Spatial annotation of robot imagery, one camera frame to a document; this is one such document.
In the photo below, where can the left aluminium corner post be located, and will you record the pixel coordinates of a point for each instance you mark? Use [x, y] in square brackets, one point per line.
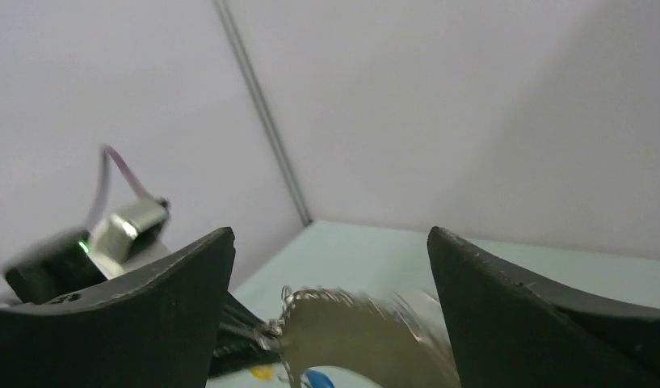
[263, 110]

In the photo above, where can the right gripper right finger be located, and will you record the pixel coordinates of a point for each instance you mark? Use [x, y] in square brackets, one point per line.
[512, 327]

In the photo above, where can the metal keyring band with rings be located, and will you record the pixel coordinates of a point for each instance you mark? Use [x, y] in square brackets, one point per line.
[382, 339]

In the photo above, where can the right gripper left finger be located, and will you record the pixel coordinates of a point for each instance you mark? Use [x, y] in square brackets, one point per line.
[152, 327]

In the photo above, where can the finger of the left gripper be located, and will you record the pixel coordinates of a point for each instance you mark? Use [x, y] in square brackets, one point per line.
[237, 345]

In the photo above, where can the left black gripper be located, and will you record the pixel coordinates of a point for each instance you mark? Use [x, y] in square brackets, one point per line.
[52, 267]

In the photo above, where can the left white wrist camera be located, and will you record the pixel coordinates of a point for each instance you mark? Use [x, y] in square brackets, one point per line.
[130, 237]

